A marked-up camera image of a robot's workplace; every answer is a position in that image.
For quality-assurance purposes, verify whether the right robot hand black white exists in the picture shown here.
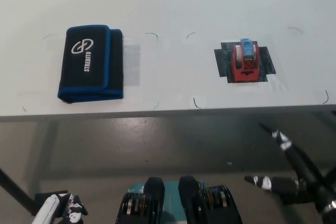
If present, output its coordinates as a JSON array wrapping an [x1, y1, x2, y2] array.
[[244, 121, 336, 217]]

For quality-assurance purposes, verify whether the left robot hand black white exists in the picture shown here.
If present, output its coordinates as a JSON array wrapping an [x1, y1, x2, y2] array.
[[35, 191, 89, 224]]

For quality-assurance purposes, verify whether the black tape patch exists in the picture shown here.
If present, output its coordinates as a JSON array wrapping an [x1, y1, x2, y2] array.
[[214, 40, 277, 84]]

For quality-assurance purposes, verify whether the black blue zip notebook case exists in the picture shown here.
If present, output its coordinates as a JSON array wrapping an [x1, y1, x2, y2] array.
[[57, 24, 124, 104]]

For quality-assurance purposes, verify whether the clear tape patch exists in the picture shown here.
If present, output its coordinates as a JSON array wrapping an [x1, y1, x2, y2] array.
[[122, 42, 141, 87]]

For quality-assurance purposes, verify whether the black ribbed robot body block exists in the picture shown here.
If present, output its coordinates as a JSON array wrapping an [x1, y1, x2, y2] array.
[[115, 176, 166, 224], [178, 175, 244, 224]]

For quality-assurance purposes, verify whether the teal robot body cover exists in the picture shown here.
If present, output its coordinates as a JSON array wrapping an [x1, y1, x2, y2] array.
[[125, 179, 206, 224]]

